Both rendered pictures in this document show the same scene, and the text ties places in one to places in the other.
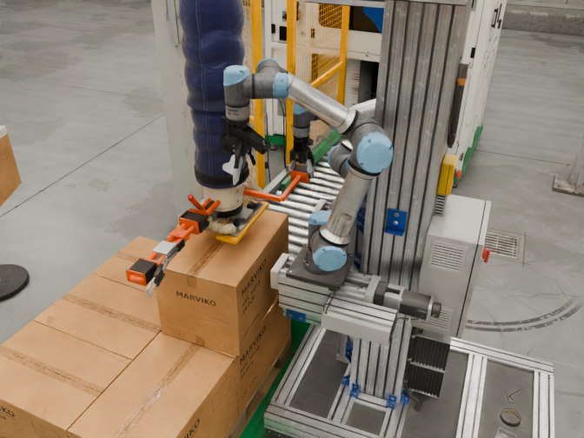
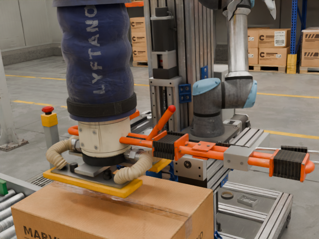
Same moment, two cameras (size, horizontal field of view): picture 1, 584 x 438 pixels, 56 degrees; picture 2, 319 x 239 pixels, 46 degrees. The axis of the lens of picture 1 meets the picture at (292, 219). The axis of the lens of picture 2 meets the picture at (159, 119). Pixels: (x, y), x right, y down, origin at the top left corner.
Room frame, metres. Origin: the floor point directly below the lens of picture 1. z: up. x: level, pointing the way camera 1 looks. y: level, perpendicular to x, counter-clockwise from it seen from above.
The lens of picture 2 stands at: (1.68, 1.44, 1.60)
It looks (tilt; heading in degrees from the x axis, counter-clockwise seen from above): 18 degrees down; 281
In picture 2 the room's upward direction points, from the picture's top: 4 degrees counter-clockwise
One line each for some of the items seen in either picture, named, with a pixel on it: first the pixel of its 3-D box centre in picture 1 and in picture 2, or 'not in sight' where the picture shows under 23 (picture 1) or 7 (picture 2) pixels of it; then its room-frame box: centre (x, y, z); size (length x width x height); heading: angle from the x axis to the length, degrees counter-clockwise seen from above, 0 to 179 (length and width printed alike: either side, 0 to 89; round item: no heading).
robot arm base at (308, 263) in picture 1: (321, 253); (206, 121); (1.76, -0.12, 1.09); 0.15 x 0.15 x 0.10
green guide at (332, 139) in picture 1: (323, 142); not in sight; (3.90, -0.24, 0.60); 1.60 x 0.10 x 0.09; 155
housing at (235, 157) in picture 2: (165, 251); (239, 158); (1.65, 0.47, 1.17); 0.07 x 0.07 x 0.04; 69
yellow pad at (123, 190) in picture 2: not in sight; (90, 174); (2.11, 0.39, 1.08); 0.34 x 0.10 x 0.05; 159
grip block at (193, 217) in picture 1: (194, 221); (170, 144); (1.85, 0.39, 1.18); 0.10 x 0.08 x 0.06; 69
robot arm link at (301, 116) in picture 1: (302, 113); not in sight; (2.25, -0.04, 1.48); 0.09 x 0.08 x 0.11; 116
